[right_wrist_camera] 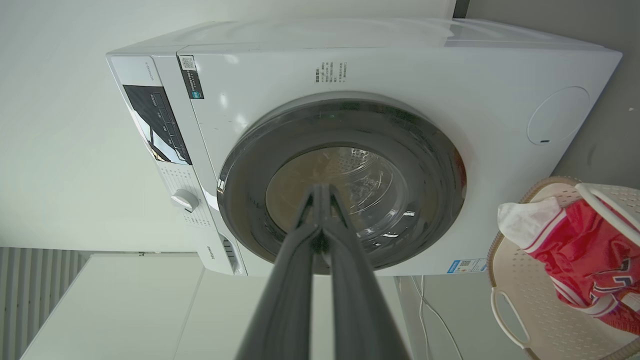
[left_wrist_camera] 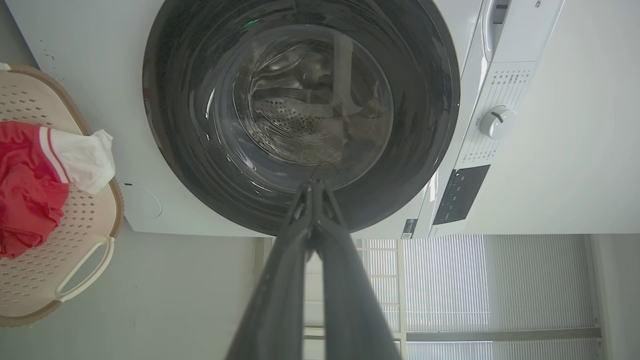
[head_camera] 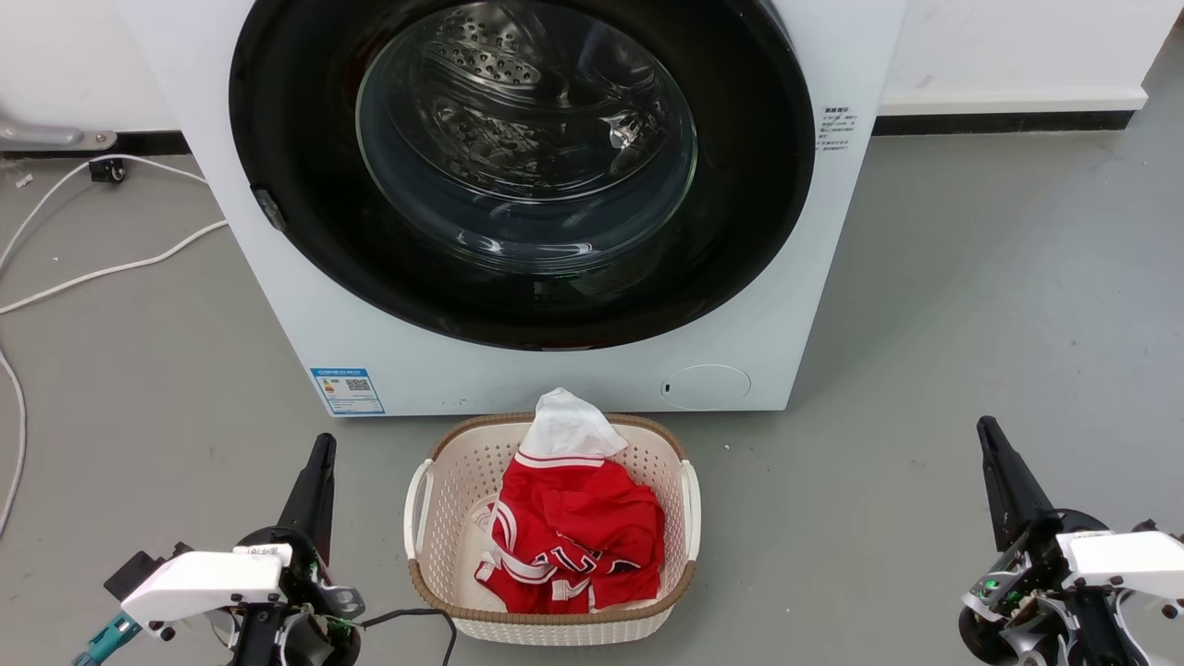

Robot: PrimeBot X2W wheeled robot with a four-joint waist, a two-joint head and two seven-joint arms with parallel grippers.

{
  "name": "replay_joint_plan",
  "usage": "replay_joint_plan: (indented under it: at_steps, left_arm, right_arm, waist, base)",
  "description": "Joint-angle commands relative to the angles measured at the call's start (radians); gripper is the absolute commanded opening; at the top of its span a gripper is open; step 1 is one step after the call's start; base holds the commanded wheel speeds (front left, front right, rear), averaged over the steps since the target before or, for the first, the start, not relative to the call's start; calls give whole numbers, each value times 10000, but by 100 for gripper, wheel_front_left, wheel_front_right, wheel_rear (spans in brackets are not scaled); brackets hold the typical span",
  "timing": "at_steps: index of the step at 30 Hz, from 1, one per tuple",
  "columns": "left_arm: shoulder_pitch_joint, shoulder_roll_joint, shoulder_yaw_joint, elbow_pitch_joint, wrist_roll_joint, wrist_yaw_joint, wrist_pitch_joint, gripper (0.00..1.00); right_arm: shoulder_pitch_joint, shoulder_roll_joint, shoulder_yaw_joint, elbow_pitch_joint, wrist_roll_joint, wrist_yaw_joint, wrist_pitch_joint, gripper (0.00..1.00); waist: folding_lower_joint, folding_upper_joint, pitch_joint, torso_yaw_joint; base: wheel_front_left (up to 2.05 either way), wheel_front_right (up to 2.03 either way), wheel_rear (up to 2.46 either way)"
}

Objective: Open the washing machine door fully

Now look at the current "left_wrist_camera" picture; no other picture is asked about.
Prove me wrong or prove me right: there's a white detergent drawer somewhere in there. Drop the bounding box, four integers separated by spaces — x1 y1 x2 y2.
481 0 567 65

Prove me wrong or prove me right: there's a white round control knob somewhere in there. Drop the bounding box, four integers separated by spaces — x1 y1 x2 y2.
479 105 518 140

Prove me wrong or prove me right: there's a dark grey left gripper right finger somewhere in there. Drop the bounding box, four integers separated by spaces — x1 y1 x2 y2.
314 181 401 360

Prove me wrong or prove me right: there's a red and white garment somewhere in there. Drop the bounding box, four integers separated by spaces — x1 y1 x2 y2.
0 120 117 260

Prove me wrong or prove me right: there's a black washer display panel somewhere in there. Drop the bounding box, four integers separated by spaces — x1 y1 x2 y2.
432 164 491 226

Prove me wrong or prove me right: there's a white front-load washing machine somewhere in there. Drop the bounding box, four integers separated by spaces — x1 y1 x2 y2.
5 0 640 239

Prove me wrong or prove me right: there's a round white filter cover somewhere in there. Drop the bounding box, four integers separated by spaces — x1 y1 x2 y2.
117 181 163 221

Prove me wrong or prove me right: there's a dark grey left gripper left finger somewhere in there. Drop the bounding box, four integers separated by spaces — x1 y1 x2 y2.
226 182 314 360

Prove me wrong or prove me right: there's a black round glass washer door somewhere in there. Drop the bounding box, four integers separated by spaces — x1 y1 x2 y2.
142 0 461 237

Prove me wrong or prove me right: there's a beige perforated laundry basket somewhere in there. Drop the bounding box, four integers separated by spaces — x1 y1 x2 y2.
0 64 125 328

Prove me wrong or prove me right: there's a steel perforated washer drum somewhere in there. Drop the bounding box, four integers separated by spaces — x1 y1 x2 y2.
232 35 392 166

